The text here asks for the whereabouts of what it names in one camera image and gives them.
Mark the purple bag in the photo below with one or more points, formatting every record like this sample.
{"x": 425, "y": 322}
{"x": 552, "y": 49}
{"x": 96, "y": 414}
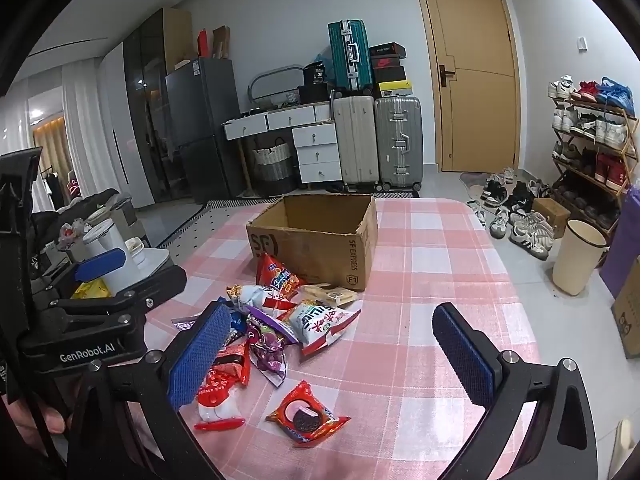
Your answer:
{"x": 625, "y": 240}

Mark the white drawer cabinet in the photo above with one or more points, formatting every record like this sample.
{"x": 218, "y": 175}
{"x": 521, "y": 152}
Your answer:
{"x": 317, "y": 155}

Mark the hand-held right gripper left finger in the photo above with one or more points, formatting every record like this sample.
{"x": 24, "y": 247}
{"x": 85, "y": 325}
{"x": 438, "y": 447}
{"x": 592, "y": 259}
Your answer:
{"x": 200, "y": 360}

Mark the blue cookie packet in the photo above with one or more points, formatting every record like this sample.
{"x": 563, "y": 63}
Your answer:
{"x": 237, "y": 324}

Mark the yellow and black shoe box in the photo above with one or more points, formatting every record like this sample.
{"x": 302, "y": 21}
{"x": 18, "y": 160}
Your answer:
{"x": 394, "y": 89}

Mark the pile of sneakers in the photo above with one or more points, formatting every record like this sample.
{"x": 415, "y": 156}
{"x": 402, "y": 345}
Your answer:
{"x": 525, "y": 230}

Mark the white cylindrical appliance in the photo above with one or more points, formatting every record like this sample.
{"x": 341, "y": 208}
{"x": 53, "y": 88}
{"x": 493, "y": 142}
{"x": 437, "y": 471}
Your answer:
{"x": 112, "y": 240}

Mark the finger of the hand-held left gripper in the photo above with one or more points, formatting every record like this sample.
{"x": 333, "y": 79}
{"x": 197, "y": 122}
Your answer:
{"x": 100, "y": 265}
{"x": 155, "y": 290}

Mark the wooden shoe rack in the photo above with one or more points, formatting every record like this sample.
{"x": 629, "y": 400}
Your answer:
{"x": 620, "y": 180}

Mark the cream waste bin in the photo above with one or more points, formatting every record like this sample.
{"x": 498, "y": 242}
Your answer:
{"x": 575, "y": 260}

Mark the pink checked tablecloth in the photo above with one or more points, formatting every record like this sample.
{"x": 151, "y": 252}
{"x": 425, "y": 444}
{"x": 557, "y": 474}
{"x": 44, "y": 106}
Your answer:
{"x": 400, "y": 310}

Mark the red cookie packet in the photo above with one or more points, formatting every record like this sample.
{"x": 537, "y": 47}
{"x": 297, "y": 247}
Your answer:
{"x": 305, "y": 412}

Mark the rows of assorted shoes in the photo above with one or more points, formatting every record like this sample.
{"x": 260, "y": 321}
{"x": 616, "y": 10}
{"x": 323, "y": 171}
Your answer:
{"x": 610, "y": 130}

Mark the dark red snack packet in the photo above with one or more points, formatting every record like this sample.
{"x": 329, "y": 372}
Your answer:
{"x": 232, "y": 357}

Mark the red paper bag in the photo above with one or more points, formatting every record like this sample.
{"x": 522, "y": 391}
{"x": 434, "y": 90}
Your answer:
{"x": 204, "y": 44}

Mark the brown paper bag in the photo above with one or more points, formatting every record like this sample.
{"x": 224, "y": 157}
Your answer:
{"x": 221, "y": 42}

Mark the brown cardboard box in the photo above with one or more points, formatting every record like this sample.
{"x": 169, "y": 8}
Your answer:
{"x": 310, "y": 255}

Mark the black printed box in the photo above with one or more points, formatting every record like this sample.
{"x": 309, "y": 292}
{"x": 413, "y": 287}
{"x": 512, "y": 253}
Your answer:
{"x": 316, "y": 74}

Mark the person's left hand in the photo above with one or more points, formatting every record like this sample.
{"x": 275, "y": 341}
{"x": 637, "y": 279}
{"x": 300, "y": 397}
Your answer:
{"x": 42, "y": 412}

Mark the black case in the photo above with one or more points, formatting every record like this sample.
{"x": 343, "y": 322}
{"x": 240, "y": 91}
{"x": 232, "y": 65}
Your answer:
{"x": 315, "y": 94}

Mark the grey door mat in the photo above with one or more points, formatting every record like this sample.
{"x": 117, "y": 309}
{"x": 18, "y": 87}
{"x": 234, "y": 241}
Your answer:
{"x": 470, "y": 180}

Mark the large printed cardboard box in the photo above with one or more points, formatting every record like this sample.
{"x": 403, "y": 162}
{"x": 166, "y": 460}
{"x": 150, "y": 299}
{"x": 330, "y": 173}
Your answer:
{"x": 629, "y": 320}

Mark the white desk with drawers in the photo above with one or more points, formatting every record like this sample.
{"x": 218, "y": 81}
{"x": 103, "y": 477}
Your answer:
{"x": 280, "y": 119}

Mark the grey oval frame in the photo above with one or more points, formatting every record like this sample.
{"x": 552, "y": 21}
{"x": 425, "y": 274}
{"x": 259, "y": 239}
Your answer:
{"x": 260, "y": 77}

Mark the black shoe box red band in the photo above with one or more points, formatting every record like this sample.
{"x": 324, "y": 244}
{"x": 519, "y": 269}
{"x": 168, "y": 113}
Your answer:
{"x": 385, "y": 49}

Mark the wooden door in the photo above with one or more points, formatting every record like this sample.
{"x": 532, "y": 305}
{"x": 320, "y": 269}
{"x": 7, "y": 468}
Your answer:
{"x": 475, "y": 85}

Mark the white wardrobe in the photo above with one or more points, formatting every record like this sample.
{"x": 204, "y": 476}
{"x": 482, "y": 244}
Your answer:
{"x": 115, "y": 110}

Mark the small purple packet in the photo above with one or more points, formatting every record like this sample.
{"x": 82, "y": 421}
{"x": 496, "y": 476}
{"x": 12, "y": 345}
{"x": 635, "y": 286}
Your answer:
{"x": 184, "y": 323}

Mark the red and white snack packet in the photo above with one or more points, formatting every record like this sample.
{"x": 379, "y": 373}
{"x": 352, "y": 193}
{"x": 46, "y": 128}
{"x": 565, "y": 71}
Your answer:
{"x": 220, "y": 395}

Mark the yellow packet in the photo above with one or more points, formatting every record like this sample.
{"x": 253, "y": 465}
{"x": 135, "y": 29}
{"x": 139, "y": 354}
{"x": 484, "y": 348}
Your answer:
{"x": 92, "y": 290}

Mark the small cardboard box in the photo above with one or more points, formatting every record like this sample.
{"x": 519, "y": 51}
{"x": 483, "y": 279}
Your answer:
{"x": 552, "y": 215}

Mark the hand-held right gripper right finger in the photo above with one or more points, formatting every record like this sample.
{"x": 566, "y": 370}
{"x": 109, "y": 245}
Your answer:
{"x": 465, "y": 360}

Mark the dark grey fridge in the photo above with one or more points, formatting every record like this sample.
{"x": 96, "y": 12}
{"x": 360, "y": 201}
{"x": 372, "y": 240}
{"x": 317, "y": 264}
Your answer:
{"x": 200, "y": 110}

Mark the white side table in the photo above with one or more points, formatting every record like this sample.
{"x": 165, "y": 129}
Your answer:
{"x": 155, "y": 260}

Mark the white noodle snack bag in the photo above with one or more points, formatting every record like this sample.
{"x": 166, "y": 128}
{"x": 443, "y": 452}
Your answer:
{"x": 320, "y": 327}
{"x": 257, "y": 296}

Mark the purple snack packet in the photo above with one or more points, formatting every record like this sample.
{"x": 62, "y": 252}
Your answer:
{"x": 267, "y": 350}

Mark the silver suitcase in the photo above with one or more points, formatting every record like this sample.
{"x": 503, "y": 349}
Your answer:
{"x": 397, "y": 140}

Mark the beige wafer packet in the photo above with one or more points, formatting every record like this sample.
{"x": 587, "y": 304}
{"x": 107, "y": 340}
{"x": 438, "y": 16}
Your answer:
{"x": 335, "y": 294}

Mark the teal suitcase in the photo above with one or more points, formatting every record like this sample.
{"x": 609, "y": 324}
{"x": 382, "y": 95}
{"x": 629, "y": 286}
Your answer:
{"x": 350, "y": 55}

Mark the dark glass wardrobe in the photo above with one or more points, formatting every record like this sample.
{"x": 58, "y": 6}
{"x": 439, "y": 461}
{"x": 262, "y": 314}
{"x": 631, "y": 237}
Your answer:
{"x": 145, "y": 85}

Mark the blue plastic bag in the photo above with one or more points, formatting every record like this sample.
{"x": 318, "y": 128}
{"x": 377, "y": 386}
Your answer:
{"x": 326, "y": 60}

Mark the white curtain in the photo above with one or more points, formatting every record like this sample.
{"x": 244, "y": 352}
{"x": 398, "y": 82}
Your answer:
{"x": 85, "y": 110}
{"x": 15, "y": 125}

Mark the woven laundry basket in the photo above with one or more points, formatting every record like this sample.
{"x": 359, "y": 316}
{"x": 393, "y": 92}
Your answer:
{"x": 271, "y": 165}

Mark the beige suitcase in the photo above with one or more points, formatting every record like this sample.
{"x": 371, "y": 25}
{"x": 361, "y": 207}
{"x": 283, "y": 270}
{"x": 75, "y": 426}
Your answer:
{"x": 355, "y": 140}

